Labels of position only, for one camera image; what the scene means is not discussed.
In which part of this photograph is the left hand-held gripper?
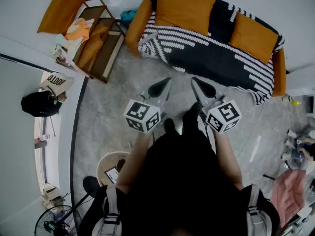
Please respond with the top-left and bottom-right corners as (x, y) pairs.
(124, 77), (172, 134)

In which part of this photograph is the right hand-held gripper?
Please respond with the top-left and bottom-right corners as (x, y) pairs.
(191, 77), (243, 134)

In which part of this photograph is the orange sofa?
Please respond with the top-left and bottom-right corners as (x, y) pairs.
(125, 0), (287, 105)

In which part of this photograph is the small orange sofa cushion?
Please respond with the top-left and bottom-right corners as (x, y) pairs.
(228, 11), (279, 64)

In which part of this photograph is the large orange sofa cushion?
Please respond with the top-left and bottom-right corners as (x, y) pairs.
(154, 0), (216, 36)

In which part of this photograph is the person's left forearm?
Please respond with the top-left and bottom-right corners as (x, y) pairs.
(115, 131), (155, 195)

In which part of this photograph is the person's right forearm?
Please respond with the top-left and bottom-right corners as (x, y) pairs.
(212, 131), (245, 191)

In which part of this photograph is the person's right black shoe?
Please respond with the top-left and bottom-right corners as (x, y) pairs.
(188, 101), (203, 118)

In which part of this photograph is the person's black shoe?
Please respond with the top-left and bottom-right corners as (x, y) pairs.
(163, 118), (179, 135)
(188, 101), (203, 118)

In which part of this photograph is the person's left black shoe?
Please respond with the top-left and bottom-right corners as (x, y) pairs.
(163, 118), (179, 135)

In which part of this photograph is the black white striped blanket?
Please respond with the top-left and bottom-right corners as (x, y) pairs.
(137, 0), (286, 105)

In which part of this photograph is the orange pillow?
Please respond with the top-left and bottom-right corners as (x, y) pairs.
(90, 23), (110, 47)
(77, 37), (105, 70)

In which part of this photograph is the teal cloth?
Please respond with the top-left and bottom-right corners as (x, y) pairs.
(120, 8), (138, 29)

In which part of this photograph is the round beige side table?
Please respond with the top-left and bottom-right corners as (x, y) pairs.
(96, 151), (131, 188)

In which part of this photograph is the person's black clothed body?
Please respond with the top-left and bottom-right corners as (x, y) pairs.
(78, 101), (281, 236)

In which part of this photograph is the black framed picture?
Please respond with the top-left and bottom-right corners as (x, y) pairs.
(104, 166), (121, 184)

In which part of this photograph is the pile of clothes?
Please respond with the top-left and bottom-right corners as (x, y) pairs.
(54, 17), (95, 49)

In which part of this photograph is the beige printed tote bag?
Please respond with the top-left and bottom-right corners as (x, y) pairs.
(40, 71), (74, 97)

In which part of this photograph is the white floral cloth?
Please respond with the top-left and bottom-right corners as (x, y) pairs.
(51, 44), (74, 66)

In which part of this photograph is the black standing fan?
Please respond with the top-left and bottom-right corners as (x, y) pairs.
(34, 176), (101, 236)

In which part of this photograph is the black backpack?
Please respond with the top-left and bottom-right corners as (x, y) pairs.
(21, 90), (64, 118)

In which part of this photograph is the flat orange pad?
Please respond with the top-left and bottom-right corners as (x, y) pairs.
(36, 0), (90, 35)

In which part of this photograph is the pink cloth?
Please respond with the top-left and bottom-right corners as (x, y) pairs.
(270, 169), (307, 229)

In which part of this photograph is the cardboard box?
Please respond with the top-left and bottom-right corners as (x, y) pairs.
(41, 182), (66, 210)

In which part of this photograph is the wooden armchair frame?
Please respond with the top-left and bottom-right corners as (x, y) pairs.
(56, 0), (126, 84)

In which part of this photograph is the grey harness strap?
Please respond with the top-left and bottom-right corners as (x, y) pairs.
(91, 185), (123, 236)
(246, 184), (273, 236)

